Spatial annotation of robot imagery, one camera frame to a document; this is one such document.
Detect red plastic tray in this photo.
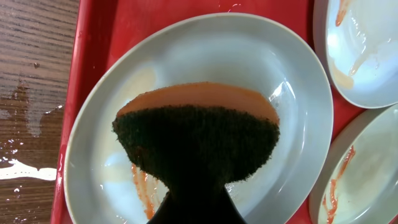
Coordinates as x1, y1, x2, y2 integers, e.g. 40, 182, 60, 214
49, 0, 398, 224

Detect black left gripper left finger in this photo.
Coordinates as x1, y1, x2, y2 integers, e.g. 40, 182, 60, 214
147, 191, 182, 224

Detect white plate top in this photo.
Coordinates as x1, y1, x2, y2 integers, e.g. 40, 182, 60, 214
313, 0, 397, 109

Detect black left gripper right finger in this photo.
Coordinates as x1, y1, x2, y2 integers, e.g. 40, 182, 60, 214
215, 187, 246, 224

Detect white plate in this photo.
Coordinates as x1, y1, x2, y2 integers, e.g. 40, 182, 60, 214
63, 13, 333, 223
313, 0, 397, 109
308, 105, 397, 224

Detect green orange sponge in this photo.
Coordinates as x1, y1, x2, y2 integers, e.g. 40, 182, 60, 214
111, 82, 280, 212

